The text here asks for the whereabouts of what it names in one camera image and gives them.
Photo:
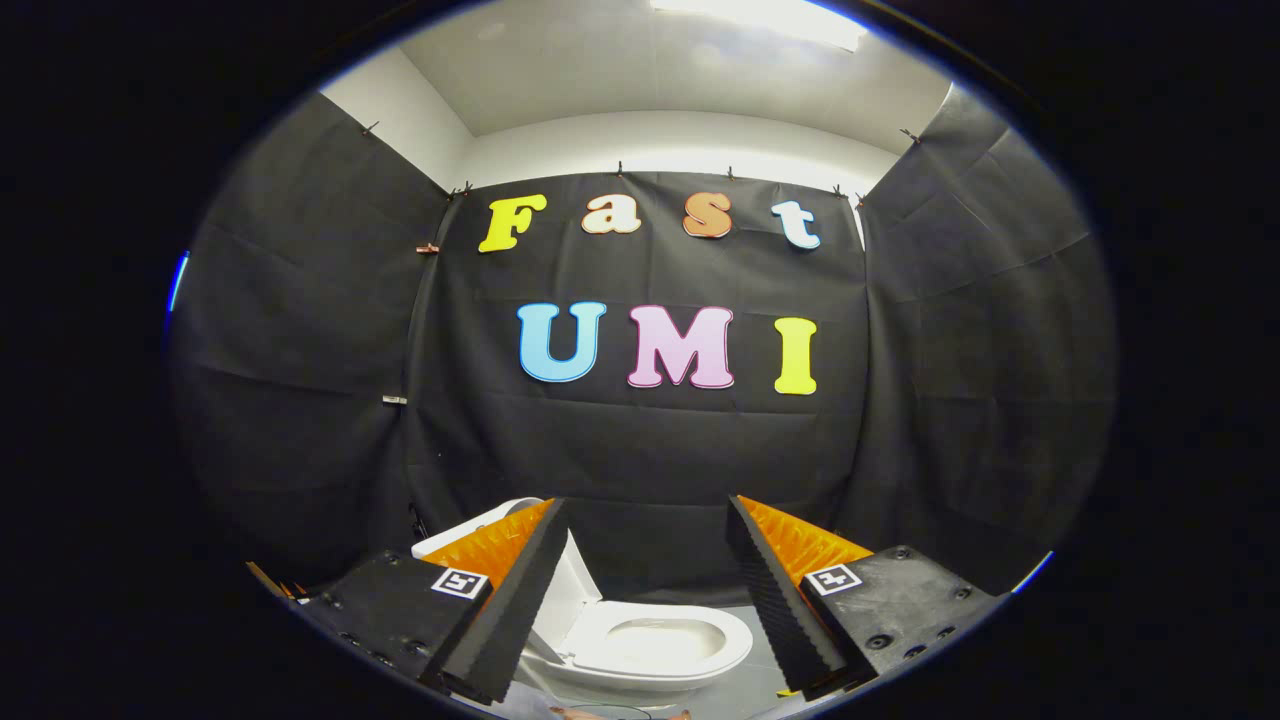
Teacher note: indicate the white toilet lid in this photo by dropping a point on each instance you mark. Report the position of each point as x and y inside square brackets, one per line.
[575, 590]

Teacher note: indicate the black backdrop cloth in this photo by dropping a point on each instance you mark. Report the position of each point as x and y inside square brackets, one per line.
[660, 460]

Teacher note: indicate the white toilet seat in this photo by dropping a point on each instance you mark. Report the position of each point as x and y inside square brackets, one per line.
[733, 640]

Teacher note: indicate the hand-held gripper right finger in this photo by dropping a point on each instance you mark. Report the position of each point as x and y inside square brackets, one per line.
[775, 610]

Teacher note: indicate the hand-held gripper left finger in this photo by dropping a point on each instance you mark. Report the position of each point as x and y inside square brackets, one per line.
[520, 600]

